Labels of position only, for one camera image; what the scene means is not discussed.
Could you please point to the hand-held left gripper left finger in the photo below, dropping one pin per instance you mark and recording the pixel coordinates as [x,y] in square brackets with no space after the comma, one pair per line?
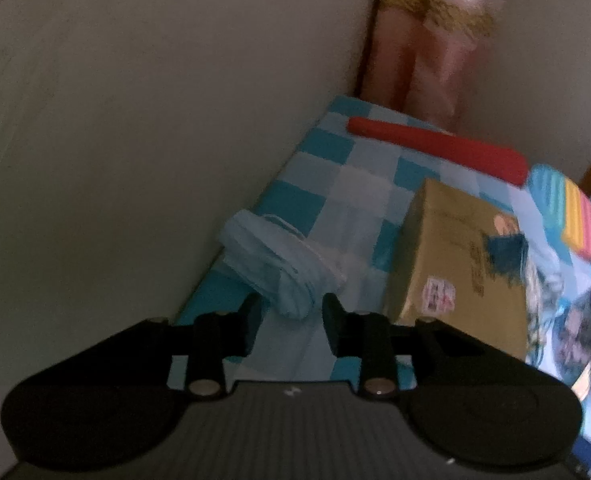
[250,320]

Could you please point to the round rainbow bubble toy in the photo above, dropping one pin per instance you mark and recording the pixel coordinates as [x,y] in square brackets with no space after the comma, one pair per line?
[570,210]

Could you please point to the blue face mask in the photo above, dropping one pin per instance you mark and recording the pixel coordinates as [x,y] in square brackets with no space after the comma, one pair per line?
[275,270]

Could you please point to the blue checkered tablecloth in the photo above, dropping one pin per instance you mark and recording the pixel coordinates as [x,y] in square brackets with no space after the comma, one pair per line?
[335,160]

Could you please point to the long red object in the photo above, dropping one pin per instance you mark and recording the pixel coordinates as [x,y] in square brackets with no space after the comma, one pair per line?
[450,147]

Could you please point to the yellow-brown carton box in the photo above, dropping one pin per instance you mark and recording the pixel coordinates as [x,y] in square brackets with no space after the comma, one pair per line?
[450,260]

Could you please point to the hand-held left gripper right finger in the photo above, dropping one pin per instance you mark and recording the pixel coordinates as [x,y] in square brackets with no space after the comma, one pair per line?
[333,320]

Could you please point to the pink striped curtain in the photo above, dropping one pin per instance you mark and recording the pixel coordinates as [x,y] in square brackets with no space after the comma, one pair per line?
[425,60]

